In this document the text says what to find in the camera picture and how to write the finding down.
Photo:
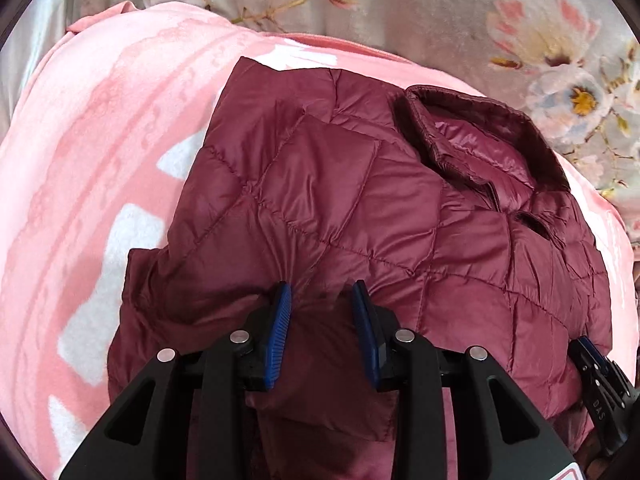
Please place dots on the maroon quilted jacket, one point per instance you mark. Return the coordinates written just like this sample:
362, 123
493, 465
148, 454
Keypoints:
350, 185

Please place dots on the pink patterned blanket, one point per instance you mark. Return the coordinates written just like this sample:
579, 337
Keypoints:
100, 160

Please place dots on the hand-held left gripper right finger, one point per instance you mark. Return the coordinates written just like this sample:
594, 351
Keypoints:
362, 325

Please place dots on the grey floral blanket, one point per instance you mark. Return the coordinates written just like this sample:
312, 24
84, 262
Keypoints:
425, 20

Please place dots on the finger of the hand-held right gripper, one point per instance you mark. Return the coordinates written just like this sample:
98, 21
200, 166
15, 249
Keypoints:
586, 352

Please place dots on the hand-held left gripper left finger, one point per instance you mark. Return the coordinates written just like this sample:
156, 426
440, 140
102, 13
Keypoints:
281, 320

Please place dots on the white satin cloth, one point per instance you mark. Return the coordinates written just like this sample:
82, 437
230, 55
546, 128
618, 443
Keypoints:
35, 35

